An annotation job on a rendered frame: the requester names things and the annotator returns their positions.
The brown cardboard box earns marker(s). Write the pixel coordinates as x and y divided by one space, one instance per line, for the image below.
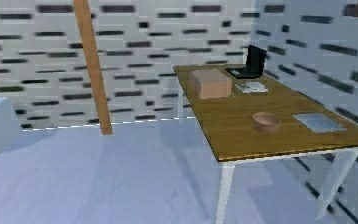
212 83

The wooden table with white legs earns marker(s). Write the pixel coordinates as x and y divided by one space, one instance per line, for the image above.
240 120

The brown wooden bowl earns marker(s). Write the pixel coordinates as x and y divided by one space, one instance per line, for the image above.
265 122

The black open laptop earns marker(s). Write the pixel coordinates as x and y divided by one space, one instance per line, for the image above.
252 65

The leaning wooden pole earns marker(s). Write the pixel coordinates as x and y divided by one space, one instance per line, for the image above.
93 66

